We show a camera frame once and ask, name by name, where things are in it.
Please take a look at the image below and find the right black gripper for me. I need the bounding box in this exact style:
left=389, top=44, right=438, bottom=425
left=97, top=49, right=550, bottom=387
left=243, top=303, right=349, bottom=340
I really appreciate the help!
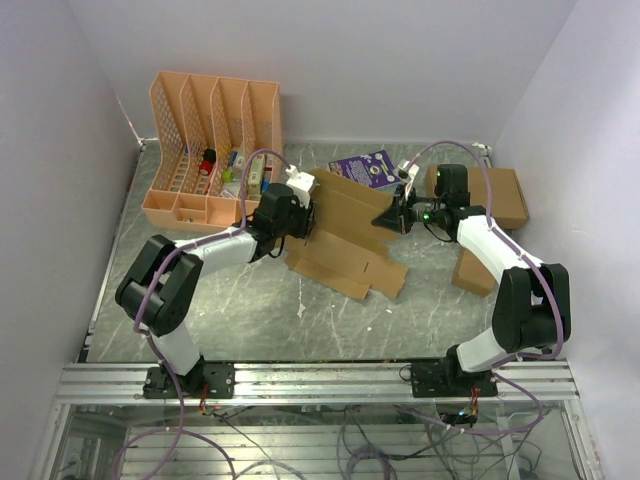
left=371, top=183, right=445, bottom=235

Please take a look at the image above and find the brown cardboard box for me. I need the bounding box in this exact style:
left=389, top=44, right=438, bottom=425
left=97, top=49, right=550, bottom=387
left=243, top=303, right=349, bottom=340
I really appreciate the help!
left=285, top=168, right=408, bottom=300

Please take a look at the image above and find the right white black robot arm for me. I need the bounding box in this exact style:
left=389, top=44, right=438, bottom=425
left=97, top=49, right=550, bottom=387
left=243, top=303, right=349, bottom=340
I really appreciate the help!
left=372, top=161, right=571, bottom=396

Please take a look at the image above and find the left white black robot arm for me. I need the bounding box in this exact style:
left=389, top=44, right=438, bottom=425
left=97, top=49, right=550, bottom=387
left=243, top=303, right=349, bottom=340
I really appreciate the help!
left=115, top=180, right=316, bottom=397

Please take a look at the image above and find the small folded cardboard box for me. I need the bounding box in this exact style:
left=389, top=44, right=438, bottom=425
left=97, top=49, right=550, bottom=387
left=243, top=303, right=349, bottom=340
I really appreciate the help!
left=451, top=248, right=496, bottom=297

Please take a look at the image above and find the large folded cardboard box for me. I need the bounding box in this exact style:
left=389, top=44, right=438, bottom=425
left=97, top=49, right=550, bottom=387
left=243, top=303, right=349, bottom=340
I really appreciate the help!
left=423, top=164, right=529, bottom=230

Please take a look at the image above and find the purple book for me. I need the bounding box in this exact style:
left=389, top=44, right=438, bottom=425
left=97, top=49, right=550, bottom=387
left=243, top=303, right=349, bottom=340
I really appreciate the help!
left=328, top=150, right=401, bottom=189

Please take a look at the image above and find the white green carton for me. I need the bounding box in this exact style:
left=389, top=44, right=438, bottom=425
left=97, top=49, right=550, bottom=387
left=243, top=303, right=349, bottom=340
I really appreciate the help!
left=246, top=154, right=265, bottom=196

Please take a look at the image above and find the red black bottle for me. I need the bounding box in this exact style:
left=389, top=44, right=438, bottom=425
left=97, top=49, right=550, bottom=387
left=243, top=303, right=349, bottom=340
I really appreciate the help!
left=199, top=148, right=217, bottom=176

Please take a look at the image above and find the pink plastic file organizer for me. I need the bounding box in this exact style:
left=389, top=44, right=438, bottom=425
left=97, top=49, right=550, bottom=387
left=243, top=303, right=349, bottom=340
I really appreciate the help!
left=142, top=71, right=283, bottom=233

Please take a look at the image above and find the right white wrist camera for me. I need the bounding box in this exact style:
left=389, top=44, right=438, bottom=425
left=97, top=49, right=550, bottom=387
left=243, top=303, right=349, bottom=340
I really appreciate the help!
left=394, top=160, right=419, bottom=191

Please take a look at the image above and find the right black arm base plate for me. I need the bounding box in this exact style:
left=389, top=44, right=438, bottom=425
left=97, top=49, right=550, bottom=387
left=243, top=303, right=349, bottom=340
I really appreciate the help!
left=408, top=359, right=498, bottom=399

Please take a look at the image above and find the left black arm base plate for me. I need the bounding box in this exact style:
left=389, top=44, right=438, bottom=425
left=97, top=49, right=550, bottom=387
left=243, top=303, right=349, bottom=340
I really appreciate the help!
left=142, top=361, right=236, bottom=400

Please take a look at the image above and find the aluminium rail frame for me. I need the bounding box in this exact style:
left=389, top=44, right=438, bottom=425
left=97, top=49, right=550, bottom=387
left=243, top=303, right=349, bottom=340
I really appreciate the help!
left=30, top=360, right=605, bottom=479

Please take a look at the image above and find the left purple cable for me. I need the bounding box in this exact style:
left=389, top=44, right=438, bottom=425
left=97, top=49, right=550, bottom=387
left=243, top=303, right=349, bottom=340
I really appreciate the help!
left=110, top=148, right=296, bottom=480

